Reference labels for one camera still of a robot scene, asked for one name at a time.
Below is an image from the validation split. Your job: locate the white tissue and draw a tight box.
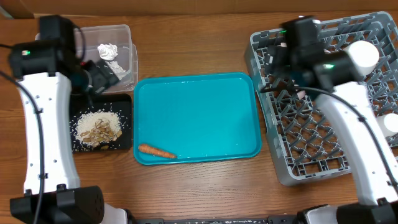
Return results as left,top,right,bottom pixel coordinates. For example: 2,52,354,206
97,44,118,60

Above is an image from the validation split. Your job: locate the orange carrot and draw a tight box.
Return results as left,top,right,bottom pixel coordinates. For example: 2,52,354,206
138,144,177,159

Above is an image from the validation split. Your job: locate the white shallow bowl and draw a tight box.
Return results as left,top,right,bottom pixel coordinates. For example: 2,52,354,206
343,40,380,77

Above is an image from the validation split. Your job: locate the pink plate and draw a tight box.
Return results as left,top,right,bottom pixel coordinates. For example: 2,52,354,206
296,90,306,99

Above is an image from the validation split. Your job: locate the white paper cup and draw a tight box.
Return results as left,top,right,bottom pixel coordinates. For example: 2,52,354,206
376,113,398,137

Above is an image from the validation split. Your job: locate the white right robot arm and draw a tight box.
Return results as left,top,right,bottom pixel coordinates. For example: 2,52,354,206
272,16,397,223

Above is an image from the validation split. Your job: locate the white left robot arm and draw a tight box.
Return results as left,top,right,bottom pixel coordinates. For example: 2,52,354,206
8,15,135,223

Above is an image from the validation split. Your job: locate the clear plastic waste bin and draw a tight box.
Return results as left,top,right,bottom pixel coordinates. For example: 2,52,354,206
34,24,139,94

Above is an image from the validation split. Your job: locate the grey dishwasher rack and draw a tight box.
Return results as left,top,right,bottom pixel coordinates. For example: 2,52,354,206
244,12,397,186

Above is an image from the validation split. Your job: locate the crumpled white paper in bin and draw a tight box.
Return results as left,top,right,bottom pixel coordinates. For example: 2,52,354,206
107,61,126,80

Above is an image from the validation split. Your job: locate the black tray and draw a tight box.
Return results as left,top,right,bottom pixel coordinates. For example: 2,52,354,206
69,94,132,152

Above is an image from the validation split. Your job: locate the rice and nut scraps pile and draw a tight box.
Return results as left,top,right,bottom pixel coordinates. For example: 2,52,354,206
72,111,123,148

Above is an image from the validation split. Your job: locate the teal plastic tray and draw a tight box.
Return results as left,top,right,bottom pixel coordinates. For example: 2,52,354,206
133,72,262,166

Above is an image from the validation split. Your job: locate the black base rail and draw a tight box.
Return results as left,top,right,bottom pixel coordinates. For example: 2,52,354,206
127,205,398,224

